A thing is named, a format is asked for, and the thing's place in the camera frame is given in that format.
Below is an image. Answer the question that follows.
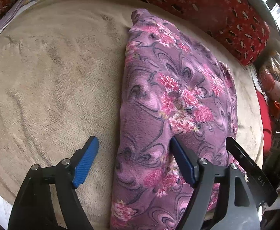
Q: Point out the beige fleece blanket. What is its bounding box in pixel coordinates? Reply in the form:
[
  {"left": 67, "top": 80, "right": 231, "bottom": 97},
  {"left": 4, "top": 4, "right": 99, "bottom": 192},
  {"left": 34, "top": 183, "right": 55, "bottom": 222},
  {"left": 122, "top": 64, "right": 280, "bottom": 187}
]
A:
[{"left": 0, "top": 0, "right": 263, "bottom": 229}]

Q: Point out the red cloth at right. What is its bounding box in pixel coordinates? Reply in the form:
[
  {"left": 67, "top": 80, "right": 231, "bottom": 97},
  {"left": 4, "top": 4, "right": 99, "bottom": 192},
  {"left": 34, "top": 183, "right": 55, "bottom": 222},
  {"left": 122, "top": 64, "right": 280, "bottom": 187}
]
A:
[{"left": 256, "top": 89, "right": 272, "bottom": 156}]

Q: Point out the purple floral garment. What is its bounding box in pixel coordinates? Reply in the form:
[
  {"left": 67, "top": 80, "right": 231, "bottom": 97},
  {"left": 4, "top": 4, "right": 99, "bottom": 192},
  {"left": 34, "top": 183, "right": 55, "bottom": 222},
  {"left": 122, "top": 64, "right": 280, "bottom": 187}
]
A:
[{"left": 110, "top": 9, "right": 238, "bottom": 229}]

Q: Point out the doll in plastic wrap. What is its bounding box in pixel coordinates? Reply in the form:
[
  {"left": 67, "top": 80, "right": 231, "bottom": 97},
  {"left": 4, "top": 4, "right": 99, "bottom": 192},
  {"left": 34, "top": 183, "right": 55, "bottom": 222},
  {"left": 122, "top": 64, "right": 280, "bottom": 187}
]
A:
[{"left": 258, "top": 51, "right": 280, "bottom": 103}]

